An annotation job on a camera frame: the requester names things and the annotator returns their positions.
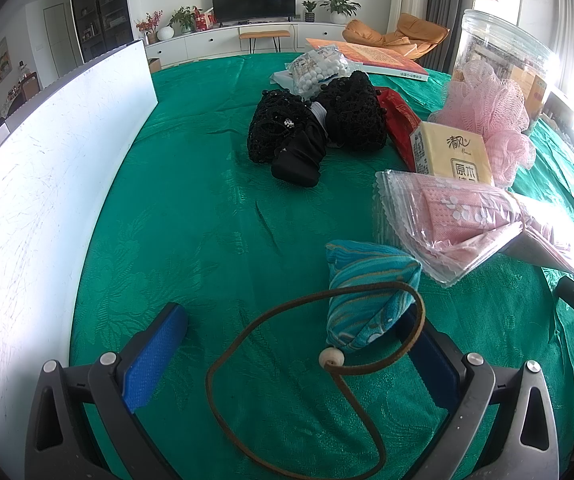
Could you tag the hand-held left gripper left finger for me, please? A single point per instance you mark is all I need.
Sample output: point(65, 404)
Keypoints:
point(157, 355)

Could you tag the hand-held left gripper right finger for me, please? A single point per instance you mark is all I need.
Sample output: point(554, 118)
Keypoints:
point(434, 365)

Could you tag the teal fabric sachet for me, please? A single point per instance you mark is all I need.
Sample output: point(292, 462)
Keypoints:
point(367, 280)

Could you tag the stack of pink mask packets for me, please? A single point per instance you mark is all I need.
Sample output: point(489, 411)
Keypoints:
point(462, 220)

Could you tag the white storage box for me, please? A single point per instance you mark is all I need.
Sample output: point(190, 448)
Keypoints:
point(42, 210)

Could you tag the yellow tissue pack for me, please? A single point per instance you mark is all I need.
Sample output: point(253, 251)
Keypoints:
point(452, 152)

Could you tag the pink bath loofah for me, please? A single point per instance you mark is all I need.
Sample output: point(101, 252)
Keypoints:
point(487, 100)

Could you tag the black cloth pouch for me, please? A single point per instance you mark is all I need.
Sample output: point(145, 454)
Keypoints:
point(299, 157)

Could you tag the red packet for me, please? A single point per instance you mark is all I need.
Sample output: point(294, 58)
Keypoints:
point(399, 120)

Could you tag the green tablecloth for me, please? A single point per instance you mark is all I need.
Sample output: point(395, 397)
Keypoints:
point(192, 210)

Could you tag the clear plastic jar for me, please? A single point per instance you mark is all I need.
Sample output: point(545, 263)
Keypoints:
point(507, 45)

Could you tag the cardboard box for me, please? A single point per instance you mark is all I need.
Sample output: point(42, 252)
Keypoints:
point(155, 65)

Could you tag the orange lounge chair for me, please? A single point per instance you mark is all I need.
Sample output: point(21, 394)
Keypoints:
point(412, 30)

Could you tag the orange book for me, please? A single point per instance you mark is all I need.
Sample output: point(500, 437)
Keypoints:
point(377, 55)

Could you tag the white tv cabinet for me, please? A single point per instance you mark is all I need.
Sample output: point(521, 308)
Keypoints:
point(207, 42)

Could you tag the bag of cotton balls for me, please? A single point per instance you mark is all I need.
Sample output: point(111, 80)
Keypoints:
point(317, 70)

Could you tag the round white vase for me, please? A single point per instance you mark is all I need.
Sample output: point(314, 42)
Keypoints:
point(165, 33)

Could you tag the white door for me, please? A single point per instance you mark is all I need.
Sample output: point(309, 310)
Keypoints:
point(59, 40)

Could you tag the red flowers in vase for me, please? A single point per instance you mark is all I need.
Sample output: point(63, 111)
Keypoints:
point(149, 22)

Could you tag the wooden stool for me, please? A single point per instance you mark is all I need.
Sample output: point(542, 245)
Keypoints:
point(264, 35)

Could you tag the potted plant with red decoration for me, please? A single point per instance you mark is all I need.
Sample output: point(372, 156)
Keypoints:
point(184, 17)

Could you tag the dark display cabinet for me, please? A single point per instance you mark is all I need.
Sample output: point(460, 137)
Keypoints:
point(99, 10)

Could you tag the black television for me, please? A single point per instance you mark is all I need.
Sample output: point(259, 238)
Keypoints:
point(254, 0)

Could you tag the large potted green plant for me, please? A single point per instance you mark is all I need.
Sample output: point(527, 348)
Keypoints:
point(339, 7)

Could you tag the small potted green plant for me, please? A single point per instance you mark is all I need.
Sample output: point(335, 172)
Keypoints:
point(309, 10)

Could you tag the framed wall picture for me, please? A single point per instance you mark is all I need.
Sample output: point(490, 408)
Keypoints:
point(0, 60)

